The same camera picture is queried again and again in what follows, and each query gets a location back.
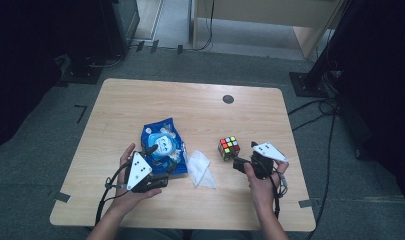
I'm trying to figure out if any hanging black cable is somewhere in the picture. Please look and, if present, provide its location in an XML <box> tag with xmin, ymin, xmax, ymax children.
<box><xmin>193</xmin><ymin>0</ymin><xmax>215</xmax><ymax>52</ymax></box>

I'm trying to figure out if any person's right hand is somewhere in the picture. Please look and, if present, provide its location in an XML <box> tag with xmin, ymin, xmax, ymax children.
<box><xmin>244</xmin><ymin>161</ymin><xmax>290</xmax><ymax>215</ymax></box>

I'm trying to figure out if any light wooden furniture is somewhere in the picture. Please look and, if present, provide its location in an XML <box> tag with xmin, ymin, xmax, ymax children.
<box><xmin>189</xmin><ymin>0</ymin><xmax>345</xmax><ymax>62</ymax></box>

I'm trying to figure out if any dark curtain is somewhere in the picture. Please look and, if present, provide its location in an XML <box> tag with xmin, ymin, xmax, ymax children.
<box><xmin>333</xmin><ymin>0</ymin><xmax>405</xmax><ymax>214</ymax></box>
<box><xmin>0</xmin><ymin>0</ymin><xmax>103</xmax><ymax>152</ymax></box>

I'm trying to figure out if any right hand-held gripper cable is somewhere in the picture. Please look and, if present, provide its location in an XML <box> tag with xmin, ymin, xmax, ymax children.
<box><xmin>270</xmin><ymin>169</ymin><xmax>290</xmax><ymax>220</ymax></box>

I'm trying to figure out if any black metal stand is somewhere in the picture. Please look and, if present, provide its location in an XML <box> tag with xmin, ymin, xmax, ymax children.
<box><xmin>288</xmin><ymin>0</ymin><xmax>358</xmax><ymax>99</ymax></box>

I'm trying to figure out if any black floor cable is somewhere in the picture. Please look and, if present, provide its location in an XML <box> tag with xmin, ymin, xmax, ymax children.
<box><xmin>287</xmin><ymin>98</ymin><xmax>338</xmax><ymax>117</ymax></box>
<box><xmin>87</xmin><ymin>42</ymin><xmax>132</xmax><ymax>70</ymax></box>
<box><xmin>291</xmin><ymin>113</ymin><xmax>326</xmax><ymax>132</ymax></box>
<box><xmin>304</xmin><ymin>106</ymin><xmax>338</xmax><ymax>240</ymax></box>

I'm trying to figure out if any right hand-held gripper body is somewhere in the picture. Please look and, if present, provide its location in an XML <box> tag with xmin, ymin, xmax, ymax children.
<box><xmin>251</xmin><ymin>142</ymin><xmax>289</xmax><ymax>181</ymax></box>

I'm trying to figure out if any hand-held gripper cable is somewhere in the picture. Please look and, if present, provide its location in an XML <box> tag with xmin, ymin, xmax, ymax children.
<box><xmin>270</xmin><ymin>169</ymin><xmax>290</xmax><ymax>220</ymax></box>
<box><xmin>94</xmin><ymin>159</ymin><xmax>132</xmax><ymax>228</ymax></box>

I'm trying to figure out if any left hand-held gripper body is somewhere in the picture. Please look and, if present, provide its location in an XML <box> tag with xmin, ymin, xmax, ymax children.
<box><xmin>124</xmin><ymin>151</ymin><xmax>170</xmax><ymax>194</ymax></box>

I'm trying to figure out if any left hand-held gripper cable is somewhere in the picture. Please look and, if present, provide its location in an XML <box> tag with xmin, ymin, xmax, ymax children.
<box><xmin>94</xmin><ymin>159</ymin><xmax>132</xmax><ymax>228</ymax></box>

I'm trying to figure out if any person's left hand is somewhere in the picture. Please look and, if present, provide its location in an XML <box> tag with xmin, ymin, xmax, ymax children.
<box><xmin>109</xmin><ymin>142</ymin><xmax>163</xmax><ymax>215</ymax></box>

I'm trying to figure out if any white wet wipe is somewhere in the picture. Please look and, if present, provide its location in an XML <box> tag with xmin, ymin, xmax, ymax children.
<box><xmin>183</xmin><ymin>149</ymin><xmax>219</xmax><ymax>190</ymax></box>

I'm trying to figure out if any multicoloured puzzle cube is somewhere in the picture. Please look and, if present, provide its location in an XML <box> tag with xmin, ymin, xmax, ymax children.
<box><xmin>217</xmin><ymin>135</ymin><xmax>241</xmax><ymax>162</ymax></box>

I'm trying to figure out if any black stand base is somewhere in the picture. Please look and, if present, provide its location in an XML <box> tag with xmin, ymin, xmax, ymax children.
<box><xmin>58</xmin><ymin>54</ymin><xmax>104</xmax><ymax>85</ymax></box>

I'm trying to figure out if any blue wet wipes packet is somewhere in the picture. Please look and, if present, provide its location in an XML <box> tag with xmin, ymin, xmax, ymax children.
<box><xmin>140</xmin><ymin>117</ymin><xmax>189</xmax><ymax>176</ymax></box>

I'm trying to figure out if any black cabinet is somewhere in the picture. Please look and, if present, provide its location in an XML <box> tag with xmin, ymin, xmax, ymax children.
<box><xmin>99</xmin><ymin>0</ymin><xmax>141</xmax><ymax>58</ymax></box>

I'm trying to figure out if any grey tape piece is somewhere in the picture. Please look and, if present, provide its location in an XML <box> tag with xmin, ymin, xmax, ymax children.
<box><xmin>297</xmin><ymin>198</ymin><xmax>314</xmax><ymax>210</ymax></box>
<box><xmin>54</xmin><ymin>191</ymin><xmax>72</xmax><ymax>204</ymax></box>

